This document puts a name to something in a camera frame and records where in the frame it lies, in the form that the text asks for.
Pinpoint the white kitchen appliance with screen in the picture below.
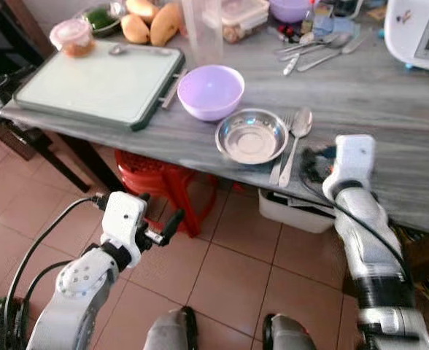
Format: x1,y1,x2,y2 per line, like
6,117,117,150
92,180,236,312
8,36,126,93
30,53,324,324
383,0,429,74

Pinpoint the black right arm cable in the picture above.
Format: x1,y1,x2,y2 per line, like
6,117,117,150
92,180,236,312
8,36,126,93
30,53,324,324
301,174,414,279

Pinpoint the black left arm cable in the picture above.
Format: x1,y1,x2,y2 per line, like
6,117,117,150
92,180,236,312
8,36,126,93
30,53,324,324
2,195,104,345

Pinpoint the white green-edged cutting board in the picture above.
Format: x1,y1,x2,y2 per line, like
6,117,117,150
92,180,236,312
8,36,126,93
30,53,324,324
0,40,187,133

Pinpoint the white plastic bin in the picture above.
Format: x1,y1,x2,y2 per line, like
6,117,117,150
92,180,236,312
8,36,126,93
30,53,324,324
258,187,338,235

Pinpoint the clear tub with orange food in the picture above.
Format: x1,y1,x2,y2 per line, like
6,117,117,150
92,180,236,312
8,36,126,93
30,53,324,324
49,18,97,58

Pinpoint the clear lidded food container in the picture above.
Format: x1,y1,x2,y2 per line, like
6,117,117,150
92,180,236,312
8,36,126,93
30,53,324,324
218,0,271,44

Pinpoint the large steel spoon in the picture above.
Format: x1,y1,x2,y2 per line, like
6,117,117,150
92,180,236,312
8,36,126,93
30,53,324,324
278,107,314,190

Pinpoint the small steel teaspoon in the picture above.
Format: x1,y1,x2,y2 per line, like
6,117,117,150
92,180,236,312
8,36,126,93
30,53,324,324
108,43,147,58

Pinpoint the stainless steel bowl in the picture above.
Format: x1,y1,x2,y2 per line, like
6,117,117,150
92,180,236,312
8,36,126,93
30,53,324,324
214,108,291,166

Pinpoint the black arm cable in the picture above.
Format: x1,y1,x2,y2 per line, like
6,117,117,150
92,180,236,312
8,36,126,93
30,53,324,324
301,174,414,279
2,195,104,345

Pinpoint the grey right robot leg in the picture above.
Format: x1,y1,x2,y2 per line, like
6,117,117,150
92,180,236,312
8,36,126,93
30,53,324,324
261,313,318,350

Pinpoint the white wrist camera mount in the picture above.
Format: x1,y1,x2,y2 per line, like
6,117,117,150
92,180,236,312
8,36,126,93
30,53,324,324
322,134,376,202
99,190,149,253

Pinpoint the steel fork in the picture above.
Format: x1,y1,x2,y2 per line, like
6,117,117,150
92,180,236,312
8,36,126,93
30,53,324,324
268,112,296,187

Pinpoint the red plastic stool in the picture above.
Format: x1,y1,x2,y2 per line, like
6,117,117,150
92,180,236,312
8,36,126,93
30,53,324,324
113,149,217,238

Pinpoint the bowl of green vegetables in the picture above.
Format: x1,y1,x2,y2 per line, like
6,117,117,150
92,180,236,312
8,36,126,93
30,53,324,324
79,4,125,38

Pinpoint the large purple plastic bowl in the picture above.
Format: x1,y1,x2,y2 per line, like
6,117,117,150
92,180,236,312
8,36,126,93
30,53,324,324
177,64,246,123

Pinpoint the dark wooden chair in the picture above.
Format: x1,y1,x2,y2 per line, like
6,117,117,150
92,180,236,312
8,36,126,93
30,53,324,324
0,0,56,158

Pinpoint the tall clear plastic cup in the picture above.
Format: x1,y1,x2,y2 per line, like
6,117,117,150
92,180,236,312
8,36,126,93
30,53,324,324
181,0,225,67

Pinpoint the grey left robot leg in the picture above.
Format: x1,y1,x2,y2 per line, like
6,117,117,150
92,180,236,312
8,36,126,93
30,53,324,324
142,306,199,350

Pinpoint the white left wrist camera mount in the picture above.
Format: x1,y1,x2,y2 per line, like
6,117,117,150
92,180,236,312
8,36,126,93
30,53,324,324
99,190,149,253

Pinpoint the small purple plastic bowl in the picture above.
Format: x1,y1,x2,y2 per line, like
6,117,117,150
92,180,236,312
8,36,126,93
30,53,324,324
268,0,314,23

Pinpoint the grey robot leg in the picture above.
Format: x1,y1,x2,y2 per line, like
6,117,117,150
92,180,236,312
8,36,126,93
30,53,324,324
261,313,318,350
142,306,199,350

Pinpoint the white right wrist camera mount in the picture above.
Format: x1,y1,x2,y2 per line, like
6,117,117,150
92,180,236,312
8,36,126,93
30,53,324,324
322,134,376,202

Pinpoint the steel table knife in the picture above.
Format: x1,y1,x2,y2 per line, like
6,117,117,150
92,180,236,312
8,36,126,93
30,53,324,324
282,54,301,77

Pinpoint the clear bottle with blue label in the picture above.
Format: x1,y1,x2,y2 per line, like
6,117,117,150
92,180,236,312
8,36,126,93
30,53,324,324
302,0,337,38

